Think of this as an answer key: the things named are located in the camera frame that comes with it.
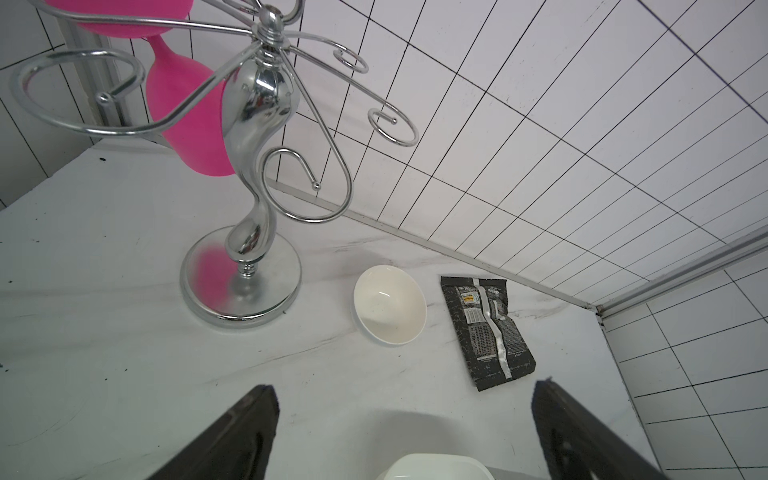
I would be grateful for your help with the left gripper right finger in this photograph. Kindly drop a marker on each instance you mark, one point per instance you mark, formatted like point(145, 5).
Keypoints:
point(577, 445)

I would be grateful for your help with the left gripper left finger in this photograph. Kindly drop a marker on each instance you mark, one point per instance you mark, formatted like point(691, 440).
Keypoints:
point(236, 446)

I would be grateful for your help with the white storage box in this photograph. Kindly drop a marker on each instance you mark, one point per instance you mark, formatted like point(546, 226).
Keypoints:
point(436, 467)

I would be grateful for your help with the black tissue multipack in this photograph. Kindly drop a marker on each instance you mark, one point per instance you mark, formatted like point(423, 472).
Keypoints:
point(491, 343)

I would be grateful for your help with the white bowl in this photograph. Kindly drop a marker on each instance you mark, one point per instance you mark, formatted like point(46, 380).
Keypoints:
point(389, 305)

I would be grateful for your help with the pink cup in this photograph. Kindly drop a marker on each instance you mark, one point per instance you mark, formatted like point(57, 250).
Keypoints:
point(197, 137)

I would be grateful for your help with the chrome cup stand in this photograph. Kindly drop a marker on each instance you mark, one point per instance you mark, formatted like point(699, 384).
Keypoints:
point(240, 276)

